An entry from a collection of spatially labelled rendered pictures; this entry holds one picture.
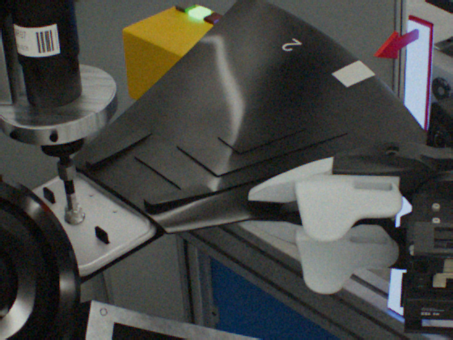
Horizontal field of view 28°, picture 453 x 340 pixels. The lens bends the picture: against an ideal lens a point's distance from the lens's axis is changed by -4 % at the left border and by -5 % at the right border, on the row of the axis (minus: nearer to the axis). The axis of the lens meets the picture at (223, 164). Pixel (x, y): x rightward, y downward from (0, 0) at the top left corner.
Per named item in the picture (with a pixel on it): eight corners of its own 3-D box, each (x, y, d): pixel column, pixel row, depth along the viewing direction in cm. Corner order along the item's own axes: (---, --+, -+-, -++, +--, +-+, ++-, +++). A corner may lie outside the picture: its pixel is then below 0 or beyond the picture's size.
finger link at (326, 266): (238, 270, 54) (396, 273, 52) (253, 201, 58) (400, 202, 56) (244, 305, 56) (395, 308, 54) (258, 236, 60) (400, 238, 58)
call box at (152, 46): (128, 108, 108) (120, 27, 102) (192, 75, 113) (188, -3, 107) (222, 161, 98) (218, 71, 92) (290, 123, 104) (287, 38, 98)
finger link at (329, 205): (236, 215, 51) (404, 231, 50) (251, 145, 55) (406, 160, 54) (237, 254, 53) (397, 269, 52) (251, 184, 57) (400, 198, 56)
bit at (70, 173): (66, 222, 55) (53, 150, 52) (65, 211, 56) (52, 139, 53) (83, 219, 55) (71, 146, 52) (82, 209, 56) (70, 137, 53)
